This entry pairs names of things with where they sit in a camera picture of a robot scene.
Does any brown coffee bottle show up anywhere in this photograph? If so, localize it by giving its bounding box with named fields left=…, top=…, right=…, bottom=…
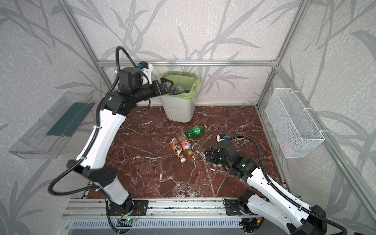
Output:
left=169, top=138, right=186, bottom=163

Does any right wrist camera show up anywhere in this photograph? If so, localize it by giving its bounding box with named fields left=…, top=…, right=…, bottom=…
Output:
left=216, top=134, right=229, bottom=143

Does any water bottle blue label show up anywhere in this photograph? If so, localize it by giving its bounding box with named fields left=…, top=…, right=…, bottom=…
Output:
left=170, top=84, right=190, bottom=95

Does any green soda bottle yellow cap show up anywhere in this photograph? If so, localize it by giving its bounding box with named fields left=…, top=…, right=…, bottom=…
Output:
left=184, top=125, right=208, bottom=139

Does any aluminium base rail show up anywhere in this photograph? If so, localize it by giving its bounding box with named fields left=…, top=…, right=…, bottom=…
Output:
left=62, top=198, right=247, bottom=219

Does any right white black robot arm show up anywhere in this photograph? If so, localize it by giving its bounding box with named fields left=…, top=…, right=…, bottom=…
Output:
left=205, top=138, right=348, bottom=235

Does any green plastic bin liner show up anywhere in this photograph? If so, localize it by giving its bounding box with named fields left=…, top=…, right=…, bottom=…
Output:
left=158, top=71, right=200, bottom=99

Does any white ribbed trash bin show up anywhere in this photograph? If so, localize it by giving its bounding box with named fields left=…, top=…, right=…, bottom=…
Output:
left=160, top=95, right=196, bottom=123

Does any clear acrylic wall shelf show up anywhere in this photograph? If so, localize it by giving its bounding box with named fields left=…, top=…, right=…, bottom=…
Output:
left=9, top=92, right=95, bottom=160

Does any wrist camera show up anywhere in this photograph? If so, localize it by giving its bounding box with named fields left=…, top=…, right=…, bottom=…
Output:
left=216, top=134, right=229, bottom=143
left=117, top=61, right=154, bottom=92

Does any white wire mesh basket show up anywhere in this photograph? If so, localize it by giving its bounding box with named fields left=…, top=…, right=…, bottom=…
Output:
left=265, top=88, right=325, bottom=159

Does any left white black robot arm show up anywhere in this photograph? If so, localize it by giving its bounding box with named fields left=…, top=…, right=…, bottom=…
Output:
left=48, top=78, right=174, bottom=214

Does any clear bottle red label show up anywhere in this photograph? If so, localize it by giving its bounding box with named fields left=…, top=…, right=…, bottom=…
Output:
left=178, top=132, right=193, bottom=156

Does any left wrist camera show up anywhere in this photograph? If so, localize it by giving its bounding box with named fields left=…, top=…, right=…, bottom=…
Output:
left=117, top=61, right=154, bottom=92

